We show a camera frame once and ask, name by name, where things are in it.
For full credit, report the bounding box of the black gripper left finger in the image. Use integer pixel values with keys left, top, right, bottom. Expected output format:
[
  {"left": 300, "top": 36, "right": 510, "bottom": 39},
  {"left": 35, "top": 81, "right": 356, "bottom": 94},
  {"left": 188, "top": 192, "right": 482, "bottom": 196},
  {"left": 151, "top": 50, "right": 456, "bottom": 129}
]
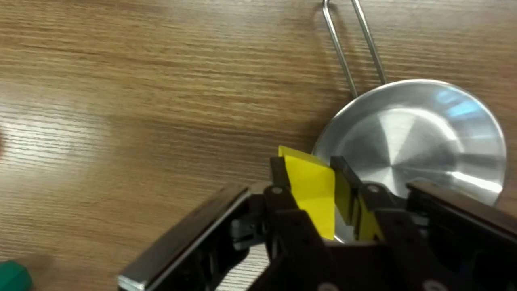
[{"left": 267, "top": 157, "right": 293, "bottom": 210}]

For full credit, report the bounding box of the teal green block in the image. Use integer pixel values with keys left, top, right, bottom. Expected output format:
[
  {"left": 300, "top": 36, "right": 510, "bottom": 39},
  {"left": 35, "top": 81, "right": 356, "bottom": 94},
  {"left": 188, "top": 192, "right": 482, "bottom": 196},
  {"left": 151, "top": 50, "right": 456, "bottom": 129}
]
[{"left": 0, "top": 260, "right": 32, "bottom": 291}]

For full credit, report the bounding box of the yellow block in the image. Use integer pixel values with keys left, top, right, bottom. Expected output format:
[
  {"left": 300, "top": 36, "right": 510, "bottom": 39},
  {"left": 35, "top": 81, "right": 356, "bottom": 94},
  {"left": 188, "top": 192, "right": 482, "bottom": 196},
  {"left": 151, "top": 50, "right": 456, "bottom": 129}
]
[{"left": 277, "top": 145, "right": 382, "bottom": 242}]

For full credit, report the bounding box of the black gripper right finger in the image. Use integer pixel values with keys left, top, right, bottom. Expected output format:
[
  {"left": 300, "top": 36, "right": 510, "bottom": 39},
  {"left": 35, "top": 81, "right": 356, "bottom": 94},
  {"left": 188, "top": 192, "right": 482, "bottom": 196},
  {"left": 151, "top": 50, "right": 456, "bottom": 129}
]
[{"left": 330, "top": 157, "right": 374, "bottom": 210}]

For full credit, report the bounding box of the silver metal pan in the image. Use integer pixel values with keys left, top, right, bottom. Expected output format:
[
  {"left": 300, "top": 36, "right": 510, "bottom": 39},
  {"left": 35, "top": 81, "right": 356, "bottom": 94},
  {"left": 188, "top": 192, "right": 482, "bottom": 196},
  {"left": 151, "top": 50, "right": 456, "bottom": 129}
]
[{"left": 309, "top": 0, "right": 508, "bottom": 207}]

